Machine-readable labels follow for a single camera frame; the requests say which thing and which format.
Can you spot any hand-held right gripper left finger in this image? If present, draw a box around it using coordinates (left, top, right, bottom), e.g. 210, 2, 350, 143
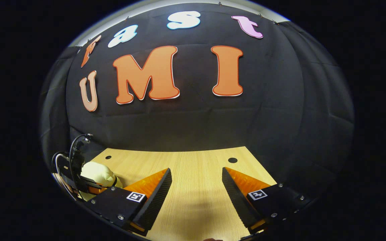
91, 168, 173, 233

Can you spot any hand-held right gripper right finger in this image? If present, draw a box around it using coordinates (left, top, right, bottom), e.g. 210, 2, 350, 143
221, 167, 311, 231

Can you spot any pale yellow suitcase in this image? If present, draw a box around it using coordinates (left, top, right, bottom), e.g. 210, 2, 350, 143
79, 161, 124, 201

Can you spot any black cable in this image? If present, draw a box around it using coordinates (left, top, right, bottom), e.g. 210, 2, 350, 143
69, 133, 93, 158

